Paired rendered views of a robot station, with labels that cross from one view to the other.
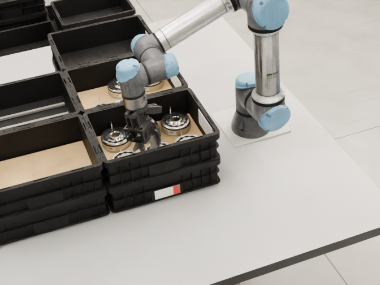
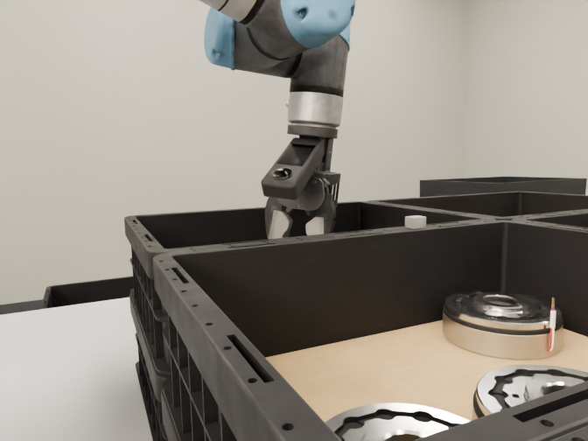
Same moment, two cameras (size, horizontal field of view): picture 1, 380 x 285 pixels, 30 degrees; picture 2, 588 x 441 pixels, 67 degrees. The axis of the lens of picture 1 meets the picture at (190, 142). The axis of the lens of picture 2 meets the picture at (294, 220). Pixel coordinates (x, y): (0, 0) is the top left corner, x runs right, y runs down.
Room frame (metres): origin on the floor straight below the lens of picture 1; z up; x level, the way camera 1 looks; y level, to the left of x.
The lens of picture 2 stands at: (2.49, 0.07, 1.00)
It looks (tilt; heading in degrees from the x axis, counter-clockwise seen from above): 8 degrees down; 174
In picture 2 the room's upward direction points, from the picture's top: 1 degrees counter-clockwise
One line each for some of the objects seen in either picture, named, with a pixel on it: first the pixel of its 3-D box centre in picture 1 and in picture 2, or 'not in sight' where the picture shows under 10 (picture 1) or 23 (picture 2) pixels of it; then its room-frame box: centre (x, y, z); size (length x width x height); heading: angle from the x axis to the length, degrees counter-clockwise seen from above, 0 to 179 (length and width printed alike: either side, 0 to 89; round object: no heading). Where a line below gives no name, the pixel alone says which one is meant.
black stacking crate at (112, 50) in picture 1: (104, 54); not in sight; (2.49, 0.32, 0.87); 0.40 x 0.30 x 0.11; 109
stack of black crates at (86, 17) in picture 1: (97, 42); not in sight; (3.44, 0.48, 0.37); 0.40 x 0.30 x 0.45; 109
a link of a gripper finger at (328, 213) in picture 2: not in sight; (318, 213); (1.88, 0.17, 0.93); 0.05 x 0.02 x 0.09; 64
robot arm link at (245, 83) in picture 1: (251, 91); not in sight; (2.16, -0.24, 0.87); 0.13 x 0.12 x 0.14; 21
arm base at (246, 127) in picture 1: (251, 116); not in sight; (2.16, -0.24, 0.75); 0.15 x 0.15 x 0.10
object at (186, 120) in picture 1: (175, 120); not in sight; (2.02, 0.05, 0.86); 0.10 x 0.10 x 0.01
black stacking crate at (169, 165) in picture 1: (151, 137); (297, 264); (1.92, 0.13, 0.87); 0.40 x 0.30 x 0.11; 109
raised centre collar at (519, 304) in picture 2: not in sight; (500, 303); (2.10, 0.31, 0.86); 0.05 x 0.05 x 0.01
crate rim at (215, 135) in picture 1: (150, 125); (296, 226); (1.92, 0.13, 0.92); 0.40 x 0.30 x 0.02; 109
